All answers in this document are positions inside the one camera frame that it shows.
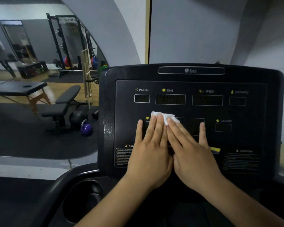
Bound black treadmill console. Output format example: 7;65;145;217
97;63;284;183

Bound black squat rack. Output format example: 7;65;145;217
46;13;98;79

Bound black medicine ball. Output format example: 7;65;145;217
69;111;89;128

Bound purple kettlebell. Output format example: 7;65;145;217
80;119;94;136

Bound black adjustable weight bench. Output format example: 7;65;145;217
40;85;90;128

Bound person's left forearm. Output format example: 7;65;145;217
74;175;155;227

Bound black treadmill cup holder tray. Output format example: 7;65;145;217
30;163;284;227

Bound black massage table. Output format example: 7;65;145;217
0;80;51;114

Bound white cleaning wipe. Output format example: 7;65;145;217
151;111;180;126

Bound person's left hand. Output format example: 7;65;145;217
124;114;174;191

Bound person's right forearm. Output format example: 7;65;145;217
200;174;284;227

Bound wooden wall bars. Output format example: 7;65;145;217
81;48;95;109

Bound low black storage shelf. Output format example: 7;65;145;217
17;61;49;79

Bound person's right hand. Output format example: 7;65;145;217
167;118;225;196

